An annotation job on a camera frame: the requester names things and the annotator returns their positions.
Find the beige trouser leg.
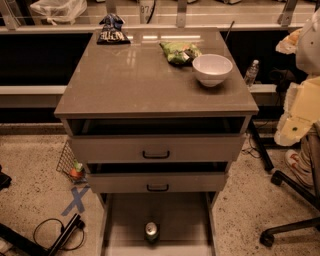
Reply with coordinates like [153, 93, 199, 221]
[299, 134, 320, 185]

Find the wire mesh basket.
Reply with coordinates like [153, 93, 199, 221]
[56, 142, 87, 184]

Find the black bag on ledge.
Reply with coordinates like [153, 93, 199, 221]
[269, 69, 297, 93]

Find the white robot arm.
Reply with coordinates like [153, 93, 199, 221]
[274, 9, 320, 146]

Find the drawer with handle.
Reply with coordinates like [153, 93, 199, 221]
[87, 162, 230, 193]
[63, 116, 249, 164]

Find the blue tape cross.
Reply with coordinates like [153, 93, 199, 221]
[61, 185, 90, 216]

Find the black office chair base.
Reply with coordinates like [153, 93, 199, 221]
[248, 121, 320, 250]

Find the white red sneaker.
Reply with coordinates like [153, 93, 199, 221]
[285, 150, 313, 188]

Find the clear water bottle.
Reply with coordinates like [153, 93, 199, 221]
[244, 60, 260, 87]

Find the middle drawer with handle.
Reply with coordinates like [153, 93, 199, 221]
[87, 162, 230, 193]

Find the dark blue chip bag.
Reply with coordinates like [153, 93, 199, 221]
[97, 13, 130, 45]

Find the orange green item in basket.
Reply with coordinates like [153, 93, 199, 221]
[69, 161, 84, 180]

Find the clear plastic bag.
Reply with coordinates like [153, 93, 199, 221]
[30, 0, 87, 24]

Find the white bowl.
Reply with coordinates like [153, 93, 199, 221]
[192, 54, 233, 87]

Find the open bottom drawer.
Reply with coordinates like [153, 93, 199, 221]
[98, 192, 218, 256]

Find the black cable on floor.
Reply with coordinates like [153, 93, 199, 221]
[32, 218, 86, 252]

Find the grey drawer cabinet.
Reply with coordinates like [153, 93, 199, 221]
[53, 27, 260, 214]

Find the black stand leg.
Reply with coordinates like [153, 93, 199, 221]
[0, 213, 83, 256]

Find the top drawer with handle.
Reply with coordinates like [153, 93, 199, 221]
[63, 116, 249, 164]

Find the green chip bag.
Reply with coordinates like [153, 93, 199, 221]
[160, 41, 202, 65]

